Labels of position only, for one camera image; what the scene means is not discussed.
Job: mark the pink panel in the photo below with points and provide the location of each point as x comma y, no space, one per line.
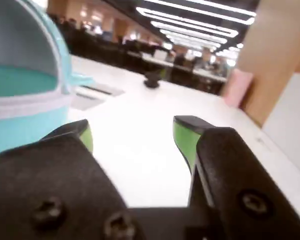
238,87

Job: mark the black round knob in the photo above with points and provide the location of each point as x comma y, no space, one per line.
151,80

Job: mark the teal whale-shaped bin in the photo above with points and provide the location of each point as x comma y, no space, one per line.
20,125

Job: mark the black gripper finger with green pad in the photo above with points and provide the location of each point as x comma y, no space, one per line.
235,175
45,180

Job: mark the white partition panel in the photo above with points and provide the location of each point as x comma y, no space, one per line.
292,120

